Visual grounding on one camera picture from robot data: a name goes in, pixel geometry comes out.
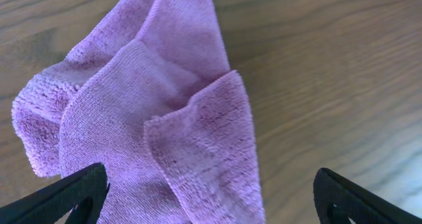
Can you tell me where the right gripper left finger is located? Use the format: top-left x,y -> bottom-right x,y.
1,163 -> 109,224

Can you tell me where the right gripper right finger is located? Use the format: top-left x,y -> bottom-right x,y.
313,168 -> 421,224

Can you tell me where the purple microfiber cloth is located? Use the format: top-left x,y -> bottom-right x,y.
12,0 -> 265,223

